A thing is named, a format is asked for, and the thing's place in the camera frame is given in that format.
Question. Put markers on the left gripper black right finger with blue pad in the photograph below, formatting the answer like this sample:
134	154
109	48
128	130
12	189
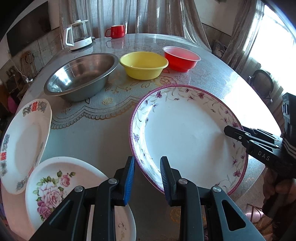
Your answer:
205	213

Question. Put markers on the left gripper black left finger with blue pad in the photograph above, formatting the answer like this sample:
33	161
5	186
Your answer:
108	203

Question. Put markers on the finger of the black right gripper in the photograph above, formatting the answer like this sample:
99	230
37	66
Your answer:
250	134

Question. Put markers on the white plate red characters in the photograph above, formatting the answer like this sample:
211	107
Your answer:
24	143

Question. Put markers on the yellow plastic bowl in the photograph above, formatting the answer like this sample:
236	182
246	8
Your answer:
143	65

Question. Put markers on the person's right hand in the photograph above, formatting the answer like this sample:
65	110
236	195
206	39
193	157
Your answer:
284	187

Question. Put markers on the round back chair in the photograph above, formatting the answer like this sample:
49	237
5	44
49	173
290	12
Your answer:
262	83

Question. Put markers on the large purple floral plate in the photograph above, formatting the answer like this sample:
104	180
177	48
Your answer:
186	125

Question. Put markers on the red plastic bowl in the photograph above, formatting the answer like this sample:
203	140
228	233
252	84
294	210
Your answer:
180	59

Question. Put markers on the right side curtain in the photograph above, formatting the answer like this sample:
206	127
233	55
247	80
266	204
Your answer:
246	26

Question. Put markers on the pink bag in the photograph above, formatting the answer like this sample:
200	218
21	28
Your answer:
12	105

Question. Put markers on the grey window curtain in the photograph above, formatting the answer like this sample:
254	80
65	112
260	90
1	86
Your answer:
177	18

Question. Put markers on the stainless steel bowl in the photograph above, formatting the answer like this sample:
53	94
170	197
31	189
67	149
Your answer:
81	78

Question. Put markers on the wooden chair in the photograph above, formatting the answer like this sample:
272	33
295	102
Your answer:
28	67

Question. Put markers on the red mug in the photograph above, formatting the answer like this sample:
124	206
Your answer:
115	31

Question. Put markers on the white glass electric kettle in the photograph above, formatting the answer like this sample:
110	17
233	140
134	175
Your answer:
78	35

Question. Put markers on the black wall television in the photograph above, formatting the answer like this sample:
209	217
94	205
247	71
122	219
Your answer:
32	26

